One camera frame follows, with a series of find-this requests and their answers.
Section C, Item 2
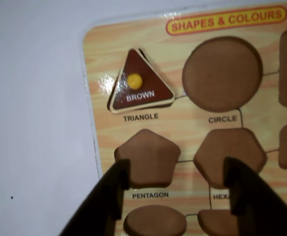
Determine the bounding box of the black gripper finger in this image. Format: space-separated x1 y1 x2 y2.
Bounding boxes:
223 156 287 236
54 159 131 236

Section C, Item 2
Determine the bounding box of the brown triangle piece yellow pin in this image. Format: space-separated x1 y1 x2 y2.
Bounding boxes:
106 48 175 114

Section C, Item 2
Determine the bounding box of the wooden shapes puzzle board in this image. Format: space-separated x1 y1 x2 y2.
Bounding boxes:
81 0 287 236

